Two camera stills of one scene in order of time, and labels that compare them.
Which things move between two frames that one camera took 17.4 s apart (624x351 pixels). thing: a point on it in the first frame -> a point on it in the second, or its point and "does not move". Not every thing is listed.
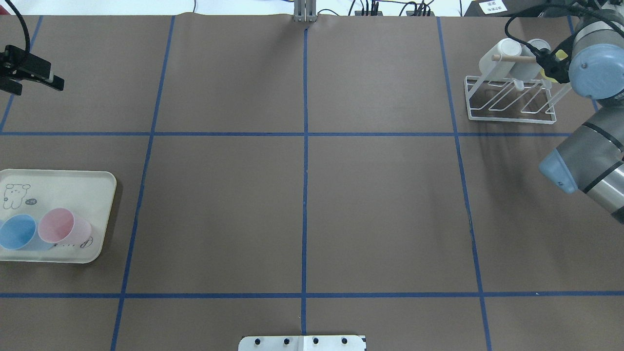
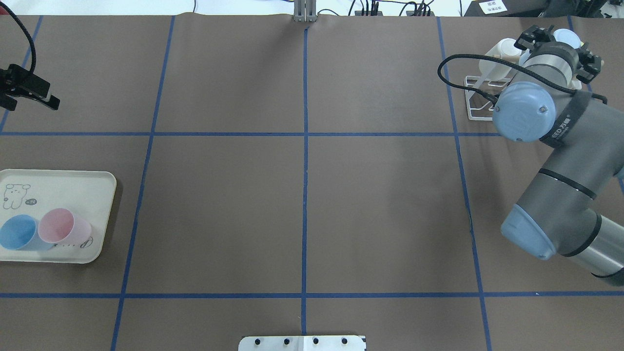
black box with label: x=505 y=8 does not move
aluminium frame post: x=304 y=10 does not move
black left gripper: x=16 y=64 -> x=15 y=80
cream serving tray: x=33 y=192 does not move
